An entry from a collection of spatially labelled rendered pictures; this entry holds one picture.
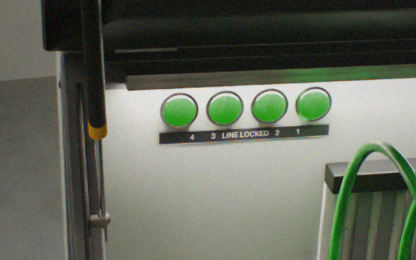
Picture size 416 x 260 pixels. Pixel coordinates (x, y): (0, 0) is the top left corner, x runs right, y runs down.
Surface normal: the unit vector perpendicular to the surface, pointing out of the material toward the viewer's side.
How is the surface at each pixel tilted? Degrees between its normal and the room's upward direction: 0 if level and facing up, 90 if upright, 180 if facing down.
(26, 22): 90
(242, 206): 90
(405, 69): 90
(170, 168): 90
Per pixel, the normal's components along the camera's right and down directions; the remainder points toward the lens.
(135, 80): 0.18, 0.42
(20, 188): 0.03, -0.90
